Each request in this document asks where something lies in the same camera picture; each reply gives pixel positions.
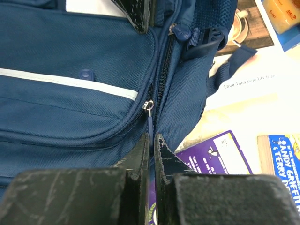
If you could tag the orange treehouse book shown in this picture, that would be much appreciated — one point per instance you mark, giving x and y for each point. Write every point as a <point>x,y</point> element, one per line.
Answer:
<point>280,156</point>

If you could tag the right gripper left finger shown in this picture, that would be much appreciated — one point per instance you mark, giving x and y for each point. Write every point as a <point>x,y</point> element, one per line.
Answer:
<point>117,195</point>

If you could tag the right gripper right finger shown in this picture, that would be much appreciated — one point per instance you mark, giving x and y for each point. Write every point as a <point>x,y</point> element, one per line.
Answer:
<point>184,197</point>

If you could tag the white coffee photo book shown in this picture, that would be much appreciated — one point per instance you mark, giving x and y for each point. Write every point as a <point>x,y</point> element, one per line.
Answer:
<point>251,28</point>

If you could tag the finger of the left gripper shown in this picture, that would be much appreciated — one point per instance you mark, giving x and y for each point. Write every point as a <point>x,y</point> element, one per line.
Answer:
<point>140,13</point>

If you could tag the navy blue student backpack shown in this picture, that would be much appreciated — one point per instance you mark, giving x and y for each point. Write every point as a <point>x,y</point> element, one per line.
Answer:
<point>78,90</point>

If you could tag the purple paperback book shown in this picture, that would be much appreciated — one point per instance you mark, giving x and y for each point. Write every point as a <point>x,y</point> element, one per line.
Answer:
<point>220,154</point>

